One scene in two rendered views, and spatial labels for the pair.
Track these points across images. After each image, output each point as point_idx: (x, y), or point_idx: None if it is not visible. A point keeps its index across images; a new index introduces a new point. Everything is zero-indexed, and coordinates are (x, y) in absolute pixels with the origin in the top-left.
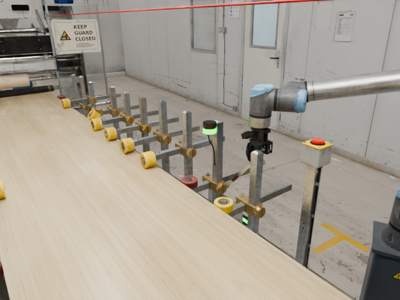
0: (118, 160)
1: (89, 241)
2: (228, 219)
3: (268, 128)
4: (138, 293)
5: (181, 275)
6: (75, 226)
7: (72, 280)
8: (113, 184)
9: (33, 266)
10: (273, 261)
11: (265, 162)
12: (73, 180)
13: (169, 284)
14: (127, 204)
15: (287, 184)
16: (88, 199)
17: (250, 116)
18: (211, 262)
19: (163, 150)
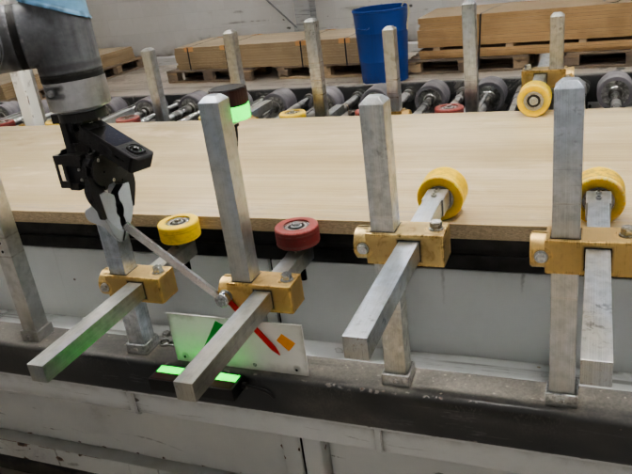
0: (547, 197)
1: (314, 142)
2: (152, 211)
3: (55, 114)
4: (203, 148)
5: (173, 164)
6: (358, 140)
7: (277, 133)
8: (426, 172)
9: (330, 123)
10: (67, 201)
11: (86, 213)
12: (513, 151)
13: (180, 158)
14: (340, 169)
15: (40, 356)
16: (412, 152)
17: (104, 83)
18: (146, 178)
19: (434, 203)
